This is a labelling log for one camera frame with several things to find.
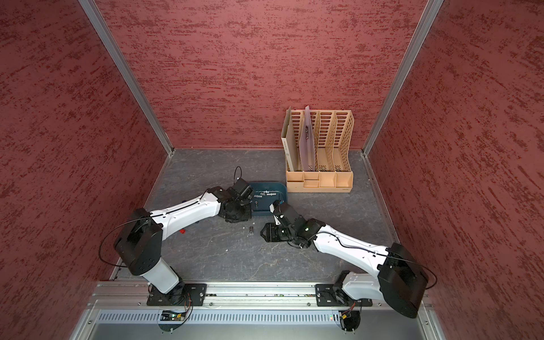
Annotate aluminium corner post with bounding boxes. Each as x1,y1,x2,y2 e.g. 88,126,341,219
362,0,443,158
79,0,175,157

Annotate teal plastic storage box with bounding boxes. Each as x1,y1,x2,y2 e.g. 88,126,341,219
249,181,288,216

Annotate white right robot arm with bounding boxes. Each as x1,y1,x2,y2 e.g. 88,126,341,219
261,200,438,319

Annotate white folder in organizer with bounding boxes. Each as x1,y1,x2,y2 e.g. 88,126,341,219
280,107,299,171

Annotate aluminium front rail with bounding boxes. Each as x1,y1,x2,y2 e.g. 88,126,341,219
71,280,446,339

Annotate aluminium corner post right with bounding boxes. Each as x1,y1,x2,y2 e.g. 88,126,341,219
362,0,443,158

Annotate aluminium corner post left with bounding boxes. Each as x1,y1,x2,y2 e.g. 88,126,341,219
79,0,175,157

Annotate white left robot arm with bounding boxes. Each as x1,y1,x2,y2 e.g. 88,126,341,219
113,178,254,304

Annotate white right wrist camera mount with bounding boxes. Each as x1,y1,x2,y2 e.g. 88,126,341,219
270,205,281,225

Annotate purple folder in organizer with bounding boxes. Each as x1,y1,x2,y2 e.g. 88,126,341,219
299,106,315,171

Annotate beige plastic file organizer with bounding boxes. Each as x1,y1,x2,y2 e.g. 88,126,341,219
286,109,354,194

